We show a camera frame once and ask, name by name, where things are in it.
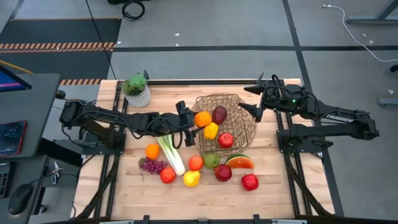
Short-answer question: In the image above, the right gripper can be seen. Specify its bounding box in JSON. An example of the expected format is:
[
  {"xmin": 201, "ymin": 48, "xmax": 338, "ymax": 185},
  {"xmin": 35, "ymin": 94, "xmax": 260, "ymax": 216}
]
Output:
[{"xmin": 238, "ymin": 83, "xmax": 308, "ymax": 123}]

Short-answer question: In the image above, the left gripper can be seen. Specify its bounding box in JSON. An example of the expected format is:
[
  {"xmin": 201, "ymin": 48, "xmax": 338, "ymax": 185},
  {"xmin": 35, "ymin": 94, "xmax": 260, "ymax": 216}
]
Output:
[{"xmin": 157, "ymin": 100, "xmax": 201, "ymax": 147}]

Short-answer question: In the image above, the orange fruit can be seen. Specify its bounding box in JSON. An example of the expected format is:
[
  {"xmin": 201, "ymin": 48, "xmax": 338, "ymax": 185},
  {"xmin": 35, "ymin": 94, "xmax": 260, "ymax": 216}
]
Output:
[
  {"xmin": 146, "ymin": 144, "xmax": 160, "ymax": 161},
  {"xmin": 195, "ymin": 111, "xmax": 213, "ymax": 129}
]

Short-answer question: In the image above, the yellow bell pepper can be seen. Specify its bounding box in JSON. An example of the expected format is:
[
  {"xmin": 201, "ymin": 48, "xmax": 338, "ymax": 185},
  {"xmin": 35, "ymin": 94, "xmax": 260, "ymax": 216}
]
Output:
[{"xmin": 203, "ymin": 122, "xmax": 220, "ymax": 141}]

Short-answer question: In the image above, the dark plum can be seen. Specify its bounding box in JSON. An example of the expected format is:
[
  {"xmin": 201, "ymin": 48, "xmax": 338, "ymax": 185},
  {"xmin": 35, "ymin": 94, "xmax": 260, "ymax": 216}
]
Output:
[{"xmin": 211, "ymin": 106, "xmax": 228, "ymax": 125}]

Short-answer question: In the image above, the bright red apple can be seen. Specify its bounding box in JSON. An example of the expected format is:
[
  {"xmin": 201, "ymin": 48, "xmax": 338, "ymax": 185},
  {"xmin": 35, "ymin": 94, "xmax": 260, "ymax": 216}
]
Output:
[
  {"xmin": 217, "ymin": 132, "xmax": 235, "ymax": 149},
  {"xmin": 241, "ymin": 173, "xmax": 260, "ymax": 192}
]

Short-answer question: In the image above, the red tomato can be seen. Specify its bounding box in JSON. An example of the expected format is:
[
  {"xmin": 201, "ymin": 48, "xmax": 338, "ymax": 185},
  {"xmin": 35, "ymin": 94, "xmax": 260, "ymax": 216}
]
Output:
[{"xmin": 159, "ymin": 167, "xmax": 177, "ymax": 184}]

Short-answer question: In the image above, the yellow pear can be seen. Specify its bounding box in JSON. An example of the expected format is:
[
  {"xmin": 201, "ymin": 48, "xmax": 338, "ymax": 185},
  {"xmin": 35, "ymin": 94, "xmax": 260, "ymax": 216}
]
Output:
[{"xmin": 182, "ymin": 170, "xmax": 203, "ymax": 188}]

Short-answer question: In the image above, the orange-red peach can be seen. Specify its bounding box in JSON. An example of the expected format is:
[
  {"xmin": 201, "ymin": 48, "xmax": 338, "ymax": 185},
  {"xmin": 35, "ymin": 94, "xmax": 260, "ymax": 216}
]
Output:
[{"xmin": 188, "ymin": 155, "xmax": 204, "ymax": 172}]

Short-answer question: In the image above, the speckled green fruit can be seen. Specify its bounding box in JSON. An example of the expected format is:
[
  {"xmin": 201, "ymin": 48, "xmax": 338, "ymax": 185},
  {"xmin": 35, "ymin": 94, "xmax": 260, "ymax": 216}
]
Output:
[{"xmin": 201, "ymin": 152, "xmax": 221, "ymax": 169}]

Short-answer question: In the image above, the purple grape bunch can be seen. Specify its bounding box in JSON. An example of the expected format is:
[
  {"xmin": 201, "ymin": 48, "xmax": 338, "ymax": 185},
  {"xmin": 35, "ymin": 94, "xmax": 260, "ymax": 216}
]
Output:
[{"xmin": 138, "ymin": 157, "xmax": 169, "ymax": 183}]

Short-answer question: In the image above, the dark red apple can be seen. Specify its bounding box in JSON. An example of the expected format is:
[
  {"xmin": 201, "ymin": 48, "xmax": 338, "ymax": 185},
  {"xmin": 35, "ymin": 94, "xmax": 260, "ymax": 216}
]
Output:
[{"xmin": 214, "ymin": 164, "xmax": 233, "ymax": 182}]

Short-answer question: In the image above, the succulent in patterned white pot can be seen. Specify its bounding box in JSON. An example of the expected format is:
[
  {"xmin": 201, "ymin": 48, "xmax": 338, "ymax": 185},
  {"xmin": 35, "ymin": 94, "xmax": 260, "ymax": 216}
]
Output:
[{"xmin": 121, "ymin": 73, "xmax": 152, "ymax": 109}]

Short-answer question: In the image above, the watermelon slice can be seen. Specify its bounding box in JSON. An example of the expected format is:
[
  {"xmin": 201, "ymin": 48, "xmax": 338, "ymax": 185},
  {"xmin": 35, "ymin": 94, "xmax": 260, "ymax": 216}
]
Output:
[{"xmin": 224, "ymin": 154, "xmax": 256, "ymax": 170}]

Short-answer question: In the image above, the grey block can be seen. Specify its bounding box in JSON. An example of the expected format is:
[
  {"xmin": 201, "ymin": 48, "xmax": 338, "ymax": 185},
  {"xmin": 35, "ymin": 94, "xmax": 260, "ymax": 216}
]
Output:
[{"xmin": 378, "ymin": 97, "xmax": 398, "ymax": 108}]

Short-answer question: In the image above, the silver carabiner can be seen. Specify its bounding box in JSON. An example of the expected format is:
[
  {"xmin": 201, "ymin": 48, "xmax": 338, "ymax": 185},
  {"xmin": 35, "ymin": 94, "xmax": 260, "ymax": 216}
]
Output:
[{"xmin": 51, "ymin": 161, "xmax": 65, "ymax": 185}]

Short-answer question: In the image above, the grey table leg base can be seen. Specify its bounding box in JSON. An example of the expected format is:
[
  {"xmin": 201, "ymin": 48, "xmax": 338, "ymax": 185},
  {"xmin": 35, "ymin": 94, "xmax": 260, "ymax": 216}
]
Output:
[{"xmin": 345, "ymin": 0, "xmax": 398, "ymax": 26}]

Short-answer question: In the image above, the black hazard-striped floor mat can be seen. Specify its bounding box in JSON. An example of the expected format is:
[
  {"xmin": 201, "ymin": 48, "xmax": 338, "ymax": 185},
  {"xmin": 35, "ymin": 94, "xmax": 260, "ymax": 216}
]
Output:
[{"xmin": 0, "ymin": 17, "xmax": 123, "ymax": 86}]

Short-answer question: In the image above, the dark grey desk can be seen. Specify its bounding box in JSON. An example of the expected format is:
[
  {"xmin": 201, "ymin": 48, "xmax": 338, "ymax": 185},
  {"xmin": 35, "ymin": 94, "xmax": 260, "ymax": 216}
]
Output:
[{"xmin": 0, "ymin": 73, "xmax": 62, "ymax": 224}]

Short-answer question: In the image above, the red-edged tablet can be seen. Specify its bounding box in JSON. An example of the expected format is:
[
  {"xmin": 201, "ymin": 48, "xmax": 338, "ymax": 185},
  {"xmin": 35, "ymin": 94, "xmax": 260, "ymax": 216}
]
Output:
[{"xmin": 0, "ymin": 120, "xmax": 27, "ymax": 156}]

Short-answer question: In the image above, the computer monitor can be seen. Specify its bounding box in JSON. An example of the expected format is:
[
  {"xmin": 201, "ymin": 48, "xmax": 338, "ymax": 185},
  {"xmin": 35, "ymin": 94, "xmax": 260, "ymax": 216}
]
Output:
[{"xmin": 0, "ymin": 64, "xmax": 33, "ymax": 93}]

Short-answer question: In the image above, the black computer mouse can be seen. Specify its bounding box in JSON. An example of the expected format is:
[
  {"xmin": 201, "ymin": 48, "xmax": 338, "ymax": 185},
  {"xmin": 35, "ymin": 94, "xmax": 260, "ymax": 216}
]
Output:
[{"xmin": 7, "ymin": 183, "xmax": 34, "ymax": 216}]

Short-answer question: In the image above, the black keyboard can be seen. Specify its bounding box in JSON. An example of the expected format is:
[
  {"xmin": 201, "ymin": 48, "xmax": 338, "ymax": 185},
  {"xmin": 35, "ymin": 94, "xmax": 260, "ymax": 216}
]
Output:
[{"xmin": 0, "ymin": 164, "xmax": 12, "ymax": 199}]

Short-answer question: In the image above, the wire basket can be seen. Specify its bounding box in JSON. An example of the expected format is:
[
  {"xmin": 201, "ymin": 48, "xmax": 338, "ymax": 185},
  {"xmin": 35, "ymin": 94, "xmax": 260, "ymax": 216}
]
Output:
[{"xmin": 185, "ymin": 93, "xmax": 257, "ymax": 157}]

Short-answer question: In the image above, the black aluminium table frame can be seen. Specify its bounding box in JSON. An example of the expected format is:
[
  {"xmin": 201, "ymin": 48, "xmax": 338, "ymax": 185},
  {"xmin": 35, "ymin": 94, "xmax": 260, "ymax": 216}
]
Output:
[{"xmin": 73, "ymin": 72, "xmax": 336, "ymax": 224}]

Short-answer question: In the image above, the white cable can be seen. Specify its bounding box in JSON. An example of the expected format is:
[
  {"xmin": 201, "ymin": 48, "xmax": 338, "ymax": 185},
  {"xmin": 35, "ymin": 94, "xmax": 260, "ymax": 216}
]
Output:
[{"xmin": 322, "ymin": 3, "xmax": 398, "ymax": 63}]

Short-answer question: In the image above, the coiled black cable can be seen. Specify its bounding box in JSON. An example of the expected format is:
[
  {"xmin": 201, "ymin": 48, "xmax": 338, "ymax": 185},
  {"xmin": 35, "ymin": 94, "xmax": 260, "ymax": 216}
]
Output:
[{"xmin": 121, "ymin": 0, "xmax": 146, "ymax": 22}]

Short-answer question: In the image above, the long thin black cable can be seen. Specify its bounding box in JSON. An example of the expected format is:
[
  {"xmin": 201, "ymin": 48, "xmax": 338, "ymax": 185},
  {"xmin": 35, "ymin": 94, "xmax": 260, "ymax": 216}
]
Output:
[{"xmin": 85, "ymin": 0, "xmax": 118, "ymax": 82}]

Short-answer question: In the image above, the yellow cable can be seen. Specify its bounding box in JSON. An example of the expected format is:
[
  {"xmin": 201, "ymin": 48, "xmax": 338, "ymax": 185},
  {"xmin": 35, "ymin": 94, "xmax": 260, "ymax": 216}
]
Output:
[{"xmin": 0, "ymin": 60, "xmax": 34, "ymax": 75}]

